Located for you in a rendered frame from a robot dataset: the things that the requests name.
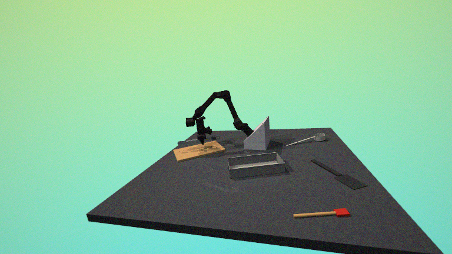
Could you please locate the grey saucepan with long handle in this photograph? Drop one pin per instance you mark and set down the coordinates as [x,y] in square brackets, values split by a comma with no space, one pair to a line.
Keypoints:
[317,137]

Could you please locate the wooden board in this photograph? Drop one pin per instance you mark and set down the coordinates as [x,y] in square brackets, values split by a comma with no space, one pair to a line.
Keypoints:
[196,151]

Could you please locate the dark grey spatula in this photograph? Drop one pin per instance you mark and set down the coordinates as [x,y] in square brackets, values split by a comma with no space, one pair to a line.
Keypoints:
[345,179]

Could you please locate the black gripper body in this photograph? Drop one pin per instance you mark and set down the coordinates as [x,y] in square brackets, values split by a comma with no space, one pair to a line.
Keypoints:
[200,130]

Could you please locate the grey rectangular tin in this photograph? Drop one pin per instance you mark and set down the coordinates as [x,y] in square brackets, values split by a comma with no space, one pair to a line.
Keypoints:
[253,165]

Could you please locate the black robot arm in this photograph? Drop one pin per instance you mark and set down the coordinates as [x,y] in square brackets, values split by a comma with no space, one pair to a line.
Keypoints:
[200,110]

